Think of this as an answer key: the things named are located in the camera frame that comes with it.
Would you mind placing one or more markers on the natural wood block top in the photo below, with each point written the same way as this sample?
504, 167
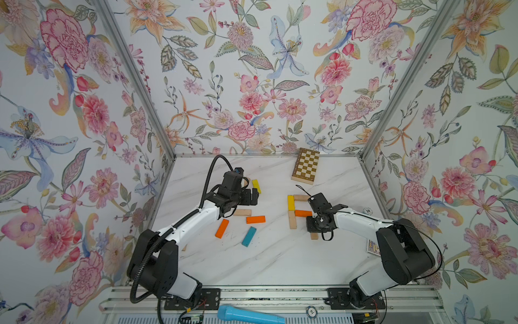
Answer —
300, 197

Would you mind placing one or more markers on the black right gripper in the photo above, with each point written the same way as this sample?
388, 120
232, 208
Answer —
309, 227

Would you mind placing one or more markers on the orange block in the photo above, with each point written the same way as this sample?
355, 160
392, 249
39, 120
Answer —
256, 220
303, 213

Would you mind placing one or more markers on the wooden chessboard box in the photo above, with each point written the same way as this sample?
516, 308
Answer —
306, 166

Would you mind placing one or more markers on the small card box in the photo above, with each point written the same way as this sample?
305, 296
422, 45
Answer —
373, 248

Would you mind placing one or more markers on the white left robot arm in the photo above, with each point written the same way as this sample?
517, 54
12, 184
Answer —
154, 266

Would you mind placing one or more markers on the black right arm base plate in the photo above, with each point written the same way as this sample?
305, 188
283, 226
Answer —
343, 298

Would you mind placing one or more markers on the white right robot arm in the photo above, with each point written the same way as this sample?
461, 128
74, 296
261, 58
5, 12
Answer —
404, 255

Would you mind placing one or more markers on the aluminium corner post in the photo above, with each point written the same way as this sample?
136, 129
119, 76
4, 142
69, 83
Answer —
110, 23
432, 35

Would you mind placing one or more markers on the aluminium left corner post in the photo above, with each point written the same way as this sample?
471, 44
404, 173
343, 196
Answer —
110, 23

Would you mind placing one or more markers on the aluminium right corner post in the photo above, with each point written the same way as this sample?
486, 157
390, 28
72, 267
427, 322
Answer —
432, 35

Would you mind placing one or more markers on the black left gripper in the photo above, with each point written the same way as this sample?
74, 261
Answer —
247, 200

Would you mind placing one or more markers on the yellow block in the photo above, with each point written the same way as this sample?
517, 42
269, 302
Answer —
256, 186
291, 203

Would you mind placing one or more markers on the blue microphone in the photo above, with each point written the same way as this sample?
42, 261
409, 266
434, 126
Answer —
230, 313

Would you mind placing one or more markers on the orange block diagonal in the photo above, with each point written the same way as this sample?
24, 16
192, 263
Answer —
222, 228

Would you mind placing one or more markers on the teal block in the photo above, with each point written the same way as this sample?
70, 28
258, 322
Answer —
248, 237

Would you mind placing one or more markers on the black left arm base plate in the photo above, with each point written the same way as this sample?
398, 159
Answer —
203, 299

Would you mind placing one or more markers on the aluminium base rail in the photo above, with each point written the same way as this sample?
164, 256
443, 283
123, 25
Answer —
296, 299

